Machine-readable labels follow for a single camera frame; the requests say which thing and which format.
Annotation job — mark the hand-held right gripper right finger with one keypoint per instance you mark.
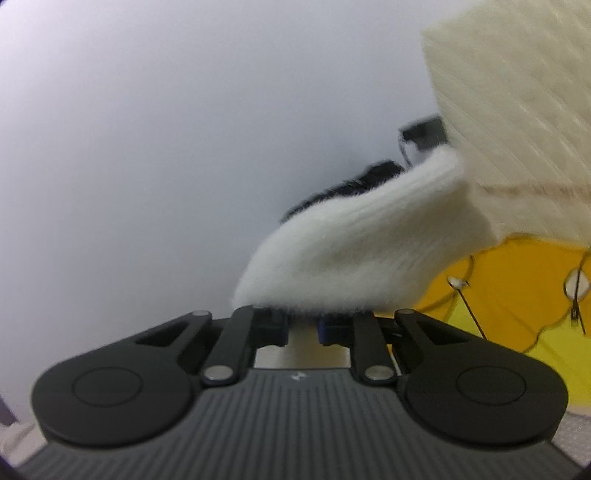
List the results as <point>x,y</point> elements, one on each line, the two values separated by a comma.
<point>326,330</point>

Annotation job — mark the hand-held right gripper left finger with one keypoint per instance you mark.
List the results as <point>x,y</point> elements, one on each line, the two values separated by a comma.
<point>278,330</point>

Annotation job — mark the cream fuzzy sock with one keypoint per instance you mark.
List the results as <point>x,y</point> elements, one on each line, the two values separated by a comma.
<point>369,230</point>

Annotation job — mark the dark cloth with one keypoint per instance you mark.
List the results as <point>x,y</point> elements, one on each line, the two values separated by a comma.
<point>344,187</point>

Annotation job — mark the yellow printed blanket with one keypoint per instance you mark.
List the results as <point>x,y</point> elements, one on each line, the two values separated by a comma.
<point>508,300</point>

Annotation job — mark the white bed sheet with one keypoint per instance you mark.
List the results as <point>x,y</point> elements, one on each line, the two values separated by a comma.
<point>577,438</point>

